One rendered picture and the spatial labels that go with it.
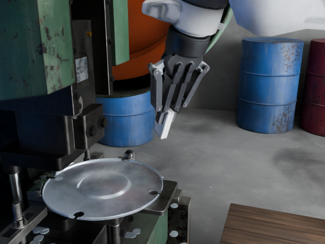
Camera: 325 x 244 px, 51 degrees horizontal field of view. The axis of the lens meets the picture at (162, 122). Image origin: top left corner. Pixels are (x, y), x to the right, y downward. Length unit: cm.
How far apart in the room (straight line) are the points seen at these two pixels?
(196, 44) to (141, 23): 54
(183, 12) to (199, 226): 163
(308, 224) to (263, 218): 18
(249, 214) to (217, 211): 65
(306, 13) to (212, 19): 15
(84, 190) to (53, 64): 34
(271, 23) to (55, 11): 35
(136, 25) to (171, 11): 54
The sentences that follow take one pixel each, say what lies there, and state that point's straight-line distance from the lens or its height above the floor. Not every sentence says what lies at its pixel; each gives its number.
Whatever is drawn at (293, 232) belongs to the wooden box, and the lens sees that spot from 151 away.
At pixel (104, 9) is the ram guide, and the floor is 119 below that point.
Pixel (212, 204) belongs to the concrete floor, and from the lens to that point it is 226.
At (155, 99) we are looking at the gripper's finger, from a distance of 64.
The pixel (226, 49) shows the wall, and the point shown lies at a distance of 402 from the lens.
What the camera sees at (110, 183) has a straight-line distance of 86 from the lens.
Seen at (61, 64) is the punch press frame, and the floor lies 110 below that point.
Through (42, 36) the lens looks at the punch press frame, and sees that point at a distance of 59.
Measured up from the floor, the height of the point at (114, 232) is 69.
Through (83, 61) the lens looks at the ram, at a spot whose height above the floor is 108.
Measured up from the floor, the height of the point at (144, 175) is 78.
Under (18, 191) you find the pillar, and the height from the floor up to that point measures 79.
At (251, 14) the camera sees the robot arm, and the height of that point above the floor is 119.
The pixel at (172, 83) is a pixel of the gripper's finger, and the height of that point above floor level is 107.
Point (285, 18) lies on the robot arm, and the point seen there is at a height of 119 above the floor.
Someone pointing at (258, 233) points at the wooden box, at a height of 35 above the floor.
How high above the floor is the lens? 120
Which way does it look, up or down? 19 degrees down
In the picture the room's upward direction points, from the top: straight up
